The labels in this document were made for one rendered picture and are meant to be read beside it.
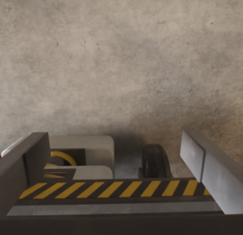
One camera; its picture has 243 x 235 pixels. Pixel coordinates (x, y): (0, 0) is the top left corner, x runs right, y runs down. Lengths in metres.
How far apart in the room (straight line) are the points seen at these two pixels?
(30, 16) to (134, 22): 0.27
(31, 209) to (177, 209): 0.19
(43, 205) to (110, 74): 0.36
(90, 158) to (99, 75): 0.23
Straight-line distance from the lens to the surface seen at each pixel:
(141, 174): 0.48
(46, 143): 0.17
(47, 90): 0.54
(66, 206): 0.26
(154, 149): 0.46
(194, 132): 0.16
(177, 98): 0.54
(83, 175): 0.33
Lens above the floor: 0.50
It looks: 75 degrees down
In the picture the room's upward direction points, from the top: 175 degrees clockwise
